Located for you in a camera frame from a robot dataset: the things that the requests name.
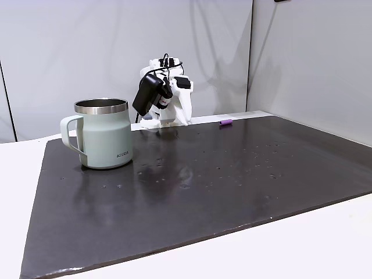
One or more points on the purple pen grip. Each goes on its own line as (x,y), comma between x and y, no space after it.
(225,123)

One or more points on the black table mat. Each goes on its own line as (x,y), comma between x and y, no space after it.
(186,189)

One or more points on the pale green steel-rimmed mug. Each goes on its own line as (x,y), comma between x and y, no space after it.
(106,139)

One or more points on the thin black vertical strip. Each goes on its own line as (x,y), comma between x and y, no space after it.
(8,107)

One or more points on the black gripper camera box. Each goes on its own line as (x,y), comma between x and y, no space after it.
(146,93)

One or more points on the black wall-mounted object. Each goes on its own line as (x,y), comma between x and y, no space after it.
(282,0)

